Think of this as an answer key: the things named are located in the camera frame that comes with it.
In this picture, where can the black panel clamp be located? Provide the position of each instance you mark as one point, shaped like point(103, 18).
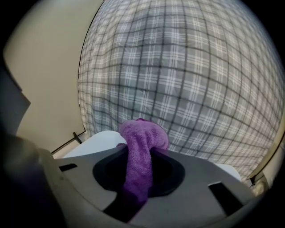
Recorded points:
point(77, 137)

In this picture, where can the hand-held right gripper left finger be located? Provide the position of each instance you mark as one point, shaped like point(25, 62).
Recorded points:
point(84, 176)

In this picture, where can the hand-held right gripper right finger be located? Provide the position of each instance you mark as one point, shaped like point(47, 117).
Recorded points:
point(196, 196)

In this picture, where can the beige rounded object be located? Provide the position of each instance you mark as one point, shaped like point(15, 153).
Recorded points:
point(260, 188)

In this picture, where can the purple cloth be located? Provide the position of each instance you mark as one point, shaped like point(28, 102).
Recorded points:
point(142, 142)

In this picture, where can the grey plaid curtain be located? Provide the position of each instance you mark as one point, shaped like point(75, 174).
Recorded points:
point(178, 78)

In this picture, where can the beige partition panel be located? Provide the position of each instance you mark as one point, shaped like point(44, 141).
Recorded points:
point(277, 153)
point(49, 78)

